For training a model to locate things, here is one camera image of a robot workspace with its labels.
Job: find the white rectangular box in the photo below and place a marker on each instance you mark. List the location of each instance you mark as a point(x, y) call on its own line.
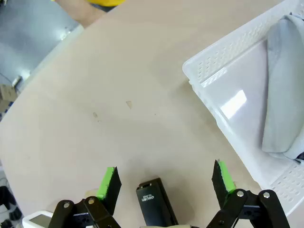
point(38, 218)

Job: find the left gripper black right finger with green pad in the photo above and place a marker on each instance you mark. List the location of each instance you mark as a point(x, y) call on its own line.
point(221, 187)

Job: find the cardboard box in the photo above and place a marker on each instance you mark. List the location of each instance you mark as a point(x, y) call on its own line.
point(6, 93)

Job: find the person in yellow hoodie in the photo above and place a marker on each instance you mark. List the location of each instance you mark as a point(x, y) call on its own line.
point(107, 2)

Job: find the black stapler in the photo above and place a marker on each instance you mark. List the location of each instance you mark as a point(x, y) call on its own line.
point(153, 206)

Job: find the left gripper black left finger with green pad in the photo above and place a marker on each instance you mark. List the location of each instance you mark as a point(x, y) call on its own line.
point(111, 187)

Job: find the person's right hand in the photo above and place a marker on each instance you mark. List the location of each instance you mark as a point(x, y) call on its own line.
point(83, 12)

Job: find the white perforated plastic basket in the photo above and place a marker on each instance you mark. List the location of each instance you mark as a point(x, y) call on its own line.
point(237, 78)

